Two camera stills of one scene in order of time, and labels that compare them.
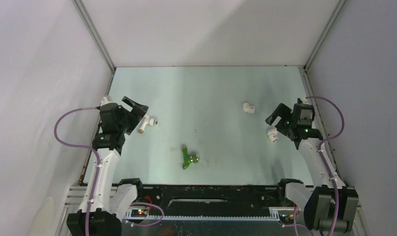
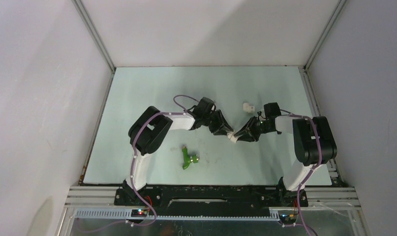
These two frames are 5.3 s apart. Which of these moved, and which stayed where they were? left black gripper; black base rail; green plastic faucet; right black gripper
Moved: left black gripper; right black gripper
Stayed: green plastic faucet; black base rail
